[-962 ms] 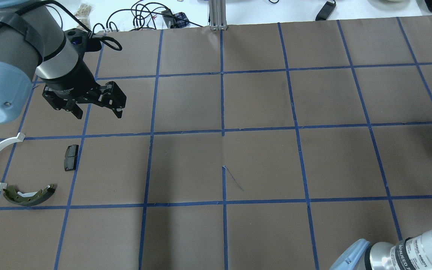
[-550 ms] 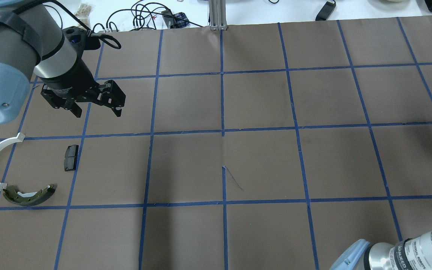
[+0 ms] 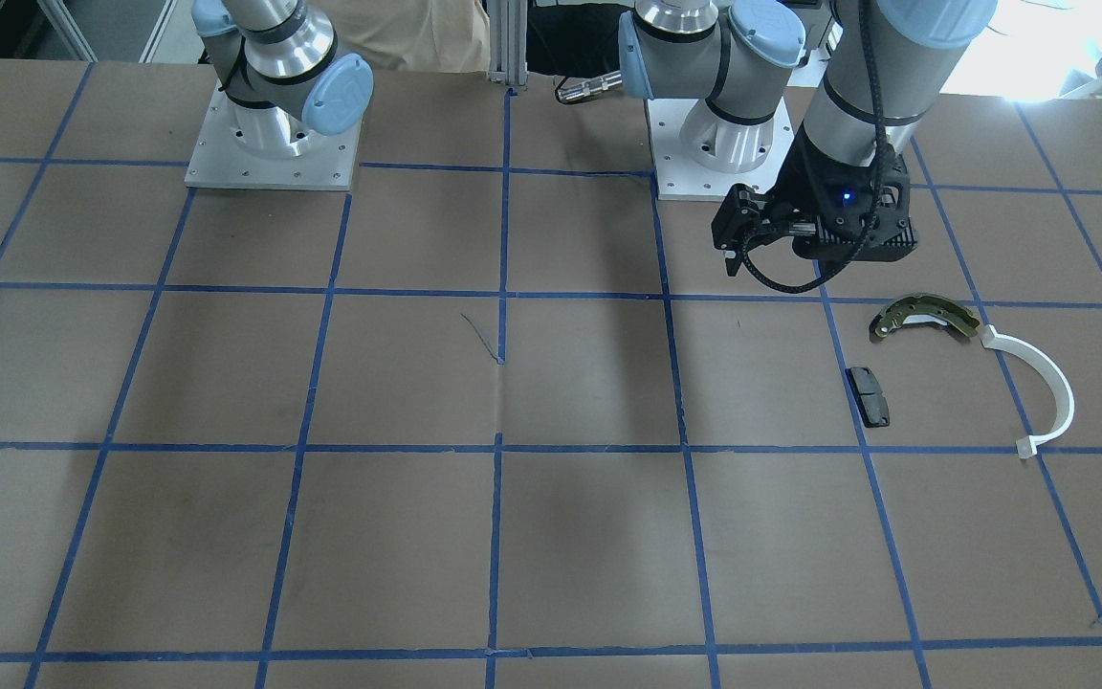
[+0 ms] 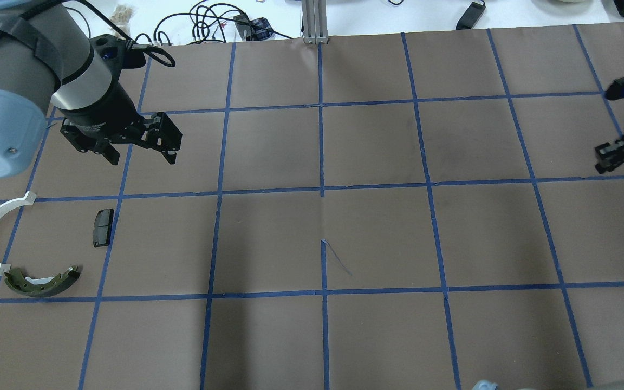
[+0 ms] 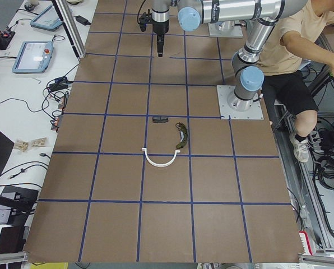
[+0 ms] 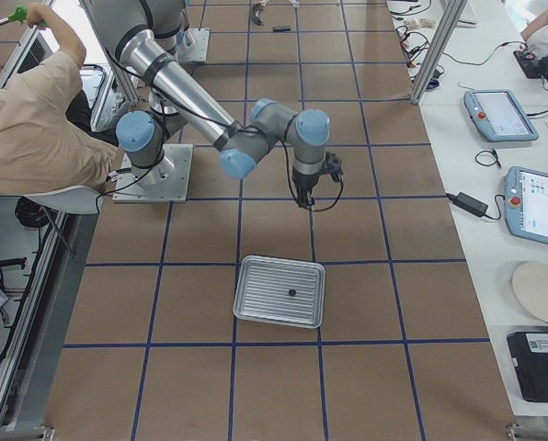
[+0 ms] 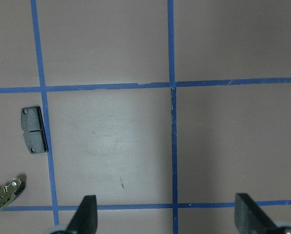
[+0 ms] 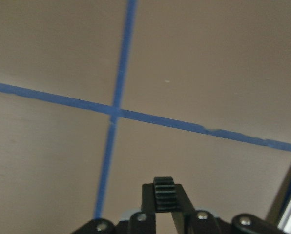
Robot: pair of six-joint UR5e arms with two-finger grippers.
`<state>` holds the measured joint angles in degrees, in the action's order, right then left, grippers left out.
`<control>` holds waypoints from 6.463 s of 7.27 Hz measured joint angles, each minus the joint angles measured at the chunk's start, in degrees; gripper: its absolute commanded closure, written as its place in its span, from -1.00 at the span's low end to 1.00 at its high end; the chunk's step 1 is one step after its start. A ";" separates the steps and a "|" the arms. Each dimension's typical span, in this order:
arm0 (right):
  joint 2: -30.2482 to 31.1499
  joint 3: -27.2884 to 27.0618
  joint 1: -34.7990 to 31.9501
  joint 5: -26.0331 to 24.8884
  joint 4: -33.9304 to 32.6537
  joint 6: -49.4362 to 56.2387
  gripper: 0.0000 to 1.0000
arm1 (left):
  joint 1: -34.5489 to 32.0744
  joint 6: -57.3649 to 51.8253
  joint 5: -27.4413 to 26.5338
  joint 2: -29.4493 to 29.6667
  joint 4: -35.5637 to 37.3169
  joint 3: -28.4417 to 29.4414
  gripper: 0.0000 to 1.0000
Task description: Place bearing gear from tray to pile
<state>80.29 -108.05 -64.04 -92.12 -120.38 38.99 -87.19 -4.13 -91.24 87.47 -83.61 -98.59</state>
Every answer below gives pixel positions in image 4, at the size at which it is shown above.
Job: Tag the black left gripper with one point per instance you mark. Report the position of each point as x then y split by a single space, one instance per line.
102 112

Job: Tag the black brake pad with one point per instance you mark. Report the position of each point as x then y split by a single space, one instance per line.
102 229

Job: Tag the olive green brake shoe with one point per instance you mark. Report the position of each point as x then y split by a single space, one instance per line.
17 281

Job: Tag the black power adapter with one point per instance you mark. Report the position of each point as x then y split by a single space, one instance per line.
471 16

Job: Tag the aluminium frame post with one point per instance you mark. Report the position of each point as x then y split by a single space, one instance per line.
314 21

